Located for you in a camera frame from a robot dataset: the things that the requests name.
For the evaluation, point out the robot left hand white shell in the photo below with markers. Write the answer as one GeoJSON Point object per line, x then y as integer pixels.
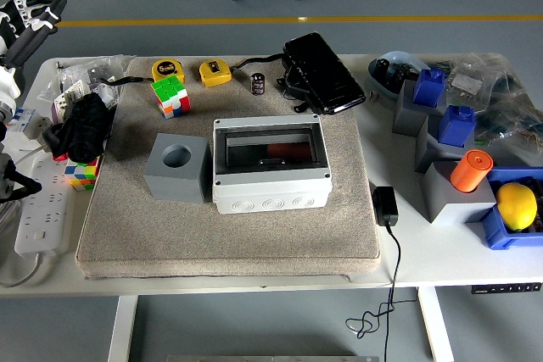
{"type": "Point", "coordinates": [25, 35]}

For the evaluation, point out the orange cylinder battery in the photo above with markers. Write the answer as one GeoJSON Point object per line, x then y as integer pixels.
{"type": "Point", "coordinates": [288, 151]}
{"type": "Point", "coordinates": [471, 171]}

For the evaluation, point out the white junction box clear lid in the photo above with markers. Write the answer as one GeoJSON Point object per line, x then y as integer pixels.
{"type": "Point", "coordinates": [271, 198]}

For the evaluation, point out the clear bags of metal parts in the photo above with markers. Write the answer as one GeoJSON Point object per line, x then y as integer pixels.
{"type": "Point", "coordinates": [76, 69]}

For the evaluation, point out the white labelled packet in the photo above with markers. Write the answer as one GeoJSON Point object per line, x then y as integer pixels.
{"type": "Point", "coordinates": [74, 90]}

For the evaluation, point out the white socket module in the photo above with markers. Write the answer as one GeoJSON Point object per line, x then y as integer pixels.
{"type": "Point", "coordinates": [41, 126]}

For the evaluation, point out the black cloth bundle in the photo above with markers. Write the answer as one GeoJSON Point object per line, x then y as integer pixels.
{"type": "Point", "coordinates": [80, 129]}

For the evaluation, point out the yellow tape measure 5m label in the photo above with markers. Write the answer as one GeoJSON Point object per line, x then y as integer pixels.
{"type": "Point", "coordinates": [166, 68]}

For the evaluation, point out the small colourful puzzle cube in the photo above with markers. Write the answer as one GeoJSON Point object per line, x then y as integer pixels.
{"type": "Point", "coordinates": [82, 175]}

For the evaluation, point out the large colourful puzzle cube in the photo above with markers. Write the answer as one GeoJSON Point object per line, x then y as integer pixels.
{"type": "Point", "coordinates": [170, 97]}

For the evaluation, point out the white power strip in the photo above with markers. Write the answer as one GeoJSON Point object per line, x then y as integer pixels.
{"type": "Point", "coordinates": [44, 209]}

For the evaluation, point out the yellow tape measure black clip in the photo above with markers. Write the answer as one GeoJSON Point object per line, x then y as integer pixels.
{"type": "Point", "coordinates": [215, 74]}

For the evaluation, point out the grey block with round hole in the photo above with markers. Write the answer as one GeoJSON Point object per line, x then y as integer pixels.
{"type": "Point", "coordinates": [169, 179]}
{"type": "Point", "coordinates": [449, 207]}

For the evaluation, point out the black capacitor purple label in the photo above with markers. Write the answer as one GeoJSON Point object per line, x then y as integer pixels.
{"type": "Point", "coordinates": [258, 83]}

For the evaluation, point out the grey-brown table mat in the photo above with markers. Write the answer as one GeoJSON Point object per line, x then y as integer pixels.
{"type": "Point", "coordinates": [237, 239]}

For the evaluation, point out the black zip case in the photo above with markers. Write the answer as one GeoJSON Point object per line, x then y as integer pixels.
{"type": "Point", "coordinates": [326, 78]}

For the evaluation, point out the white table leg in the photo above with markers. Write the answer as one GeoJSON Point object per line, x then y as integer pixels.
{"type": "Point", "coordinates": [437, 328]}
{"type": "Point", "coordinates": [123, 328]}

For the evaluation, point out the small metal pins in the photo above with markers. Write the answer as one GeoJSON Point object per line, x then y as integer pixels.
{"type": "Point", "coordinates": [374, 96]}

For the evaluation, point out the plain black capacitor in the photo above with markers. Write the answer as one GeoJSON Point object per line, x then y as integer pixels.
{"type": "Point", "coordinates": [382, 68]}

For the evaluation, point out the light blue bowl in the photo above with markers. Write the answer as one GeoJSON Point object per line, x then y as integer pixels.
{"type": "Point", "coordinates": [399, 57]}

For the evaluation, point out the black relay component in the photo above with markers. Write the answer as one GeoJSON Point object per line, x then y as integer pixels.
{"type": "Point", "coordinates": [398, 77]}

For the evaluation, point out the grey block with square hole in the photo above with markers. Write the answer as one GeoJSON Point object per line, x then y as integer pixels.
{"type": "Point", "coordinates": [405, 118]}
{"type": "Point", "coordinates": [428, 154]}

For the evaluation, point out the black power adapter plug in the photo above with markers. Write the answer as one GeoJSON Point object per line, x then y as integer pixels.
{"type": "Point", "coordinates": [385, 206]}

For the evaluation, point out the blue square peg block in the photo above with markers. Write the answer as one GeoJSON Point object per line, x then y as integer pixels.
{"type": "Point", "coordinates": [428, 88]}
{"type": "Point", "coordinates": [456, 126]}

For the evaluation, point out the clear bags of electronic parts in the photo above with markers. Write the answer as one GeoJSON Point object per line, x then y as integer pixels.
{"type": "Point", "coordinates": [505, 95]}

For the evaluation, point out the blue plastic bin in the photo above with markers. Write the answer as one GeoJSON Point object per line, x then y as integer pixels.
{"type": "Point", "coordinates": [496, 230]}

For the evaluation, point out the yellow lemon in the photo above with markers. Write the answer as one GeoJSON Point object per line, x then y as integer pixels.
{"type": "Point", "coordinates": [516, 207]}

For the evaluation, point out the black table control panel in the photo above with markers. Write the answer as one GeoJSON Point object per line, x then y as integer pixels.
{"type": "Point", "coordinates": [505, 288]}

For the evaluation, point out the white circuit breaker blue switch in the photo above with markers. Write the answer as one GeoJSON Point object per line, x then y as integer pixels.
{"type": "Point", "coordinates": [23, 122]}

